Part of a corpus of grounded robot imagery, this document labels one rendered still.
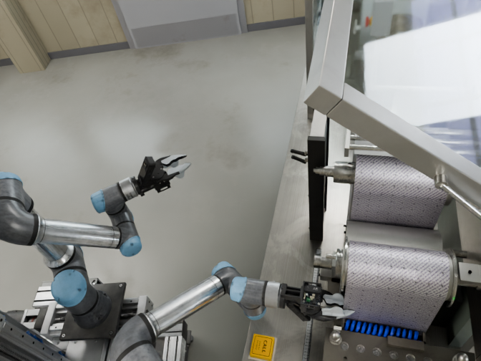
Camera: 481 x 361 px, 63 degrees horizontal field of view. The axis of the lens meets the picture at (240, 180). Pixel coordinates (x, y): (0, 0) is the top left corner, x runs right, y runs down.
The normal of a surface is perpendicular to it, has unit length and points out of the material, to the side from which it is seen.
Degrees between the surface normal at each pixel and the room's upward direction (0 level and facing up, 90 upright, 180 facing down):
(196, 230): 0
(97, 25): 90
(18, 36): 90
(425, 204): 92
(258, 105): 0
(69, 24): 90
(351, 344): 0
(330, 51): 36
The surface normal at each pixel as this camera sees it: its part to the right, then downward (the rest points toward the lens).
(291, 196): -0.14, -0.64
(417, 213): -0.22, 0.79
